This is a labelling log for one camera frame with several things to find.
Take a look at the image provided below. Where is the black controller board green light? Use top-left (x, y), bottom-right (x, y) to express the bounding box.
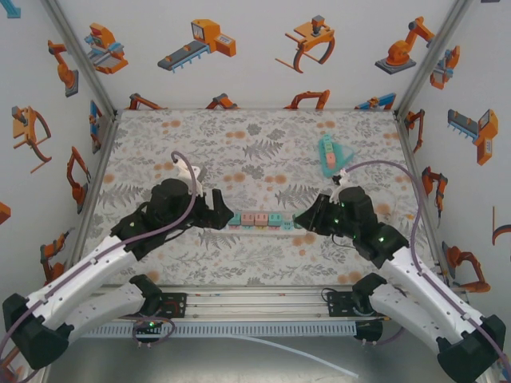
top-left (132, 317), bottom-right (171, 349)

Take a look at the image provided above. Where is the aluminium side rail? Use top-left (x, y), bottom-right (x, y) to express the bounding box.
top-left (75, 111), bottom-right (120, 267)
top-left (394, 110), bottom-right (454, 290)

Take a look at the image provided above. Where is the white slotted cable duct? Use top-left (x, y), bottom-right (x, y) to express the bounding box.
top-left (83, 322), bottom-right (357, 339)

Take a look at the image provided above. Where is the floral table mat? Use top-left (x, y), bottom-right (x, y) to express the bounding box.
top-left (73, 108), bottom-right (446, 287)

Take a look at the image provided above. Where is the teal power strip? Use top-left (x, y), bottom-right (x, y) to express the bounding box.
top-left (318, 134), bottom-right (355, 178)

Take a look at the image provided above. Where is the aluminium corner post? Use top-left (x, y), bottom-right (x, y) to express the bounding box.
top-left (394, 0), bottom-right (476, 116)
top-left (39, 0), bottom-right (120, 119)

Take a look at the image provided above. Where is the wide aluminium base rail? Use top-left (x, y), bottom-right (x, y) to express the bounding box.
top-left (95, 283), bottom-right (471, 322)

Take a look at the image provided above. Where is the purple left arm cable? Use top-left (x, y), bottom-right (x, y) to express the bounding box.
top-left (0, 150), bottom-right (199, 362)

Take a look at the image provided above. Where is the white power strip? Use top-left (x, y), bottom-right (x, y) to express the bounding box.
top-left (225, 213), bottom-right (309, 239)

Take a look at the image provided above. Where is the black base connector box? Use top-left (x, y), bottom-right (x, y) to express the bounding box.
top-left (354, 318), bottom-right (384, 347)

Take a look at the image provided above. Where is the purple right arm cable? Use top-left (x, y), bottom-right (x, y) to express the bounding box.
top-left (343, 159), bottom-right (511, 376)

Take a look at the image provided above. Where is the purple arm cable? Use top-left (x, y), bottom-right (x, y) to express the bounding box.
top-left (0, 150), bottom-right (199, 362)
top-left (343, 159), bottom-right (511, 376)

